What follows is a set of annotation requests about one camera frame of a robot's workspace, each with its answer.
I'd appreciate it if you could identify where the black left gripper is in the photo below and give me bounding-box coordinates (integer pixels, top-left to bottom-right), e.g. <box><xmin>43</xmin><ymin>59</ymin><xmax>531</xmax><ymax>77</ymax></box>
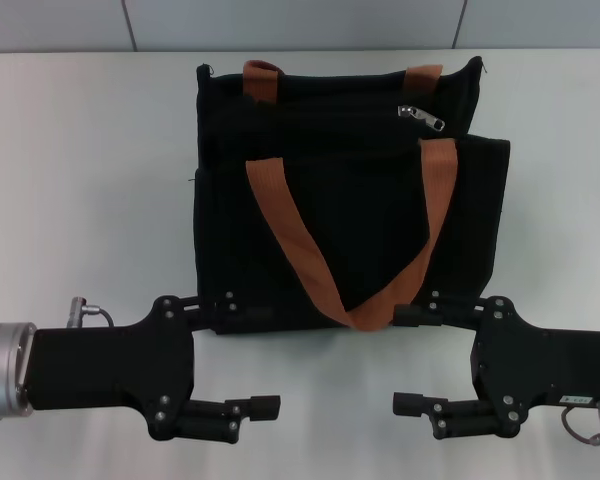
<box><xmin>17</xmin><ymin>290</ymin><xmax>282</xmax><ymax>445</ymax></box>

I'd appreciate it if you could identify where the left arm cable with connectors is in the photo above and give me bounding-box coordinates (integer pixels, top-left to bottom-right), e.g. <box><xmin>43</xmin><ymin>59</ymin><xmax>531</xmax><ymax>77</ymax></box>
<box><xmin>67</xmin><ymin>296</ymin><xmax>115</xmax><ymax>329</ymax></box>

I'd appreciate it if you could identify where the silver zipper pull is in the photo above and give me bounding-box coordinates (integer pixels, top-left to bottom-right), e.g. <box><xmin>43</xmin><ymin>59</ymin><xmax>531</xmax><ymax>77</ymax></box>
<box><xmin>397</xmin><ymin>103</ymin><xmax>447</xmax><ymax>134</ymax></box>

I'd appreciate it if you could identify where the black food bag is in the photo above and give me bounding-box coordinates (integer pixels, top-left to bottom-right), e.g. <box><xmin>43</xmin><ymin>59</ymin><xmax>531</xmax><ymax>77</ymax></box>
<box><xmin>192</xmin><ymin>55</ymin><xmax>512</xmax><ymax>337</ymax></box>

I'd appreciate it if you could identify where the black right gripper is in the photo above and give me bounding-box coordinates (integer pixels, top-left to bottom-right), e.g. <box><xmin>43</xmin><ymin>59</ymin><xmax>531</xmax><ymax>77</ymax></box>
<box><xmin>392</xmin><ymin>289</ymin><xmax>600</xmax><ymax>441</ymax></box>

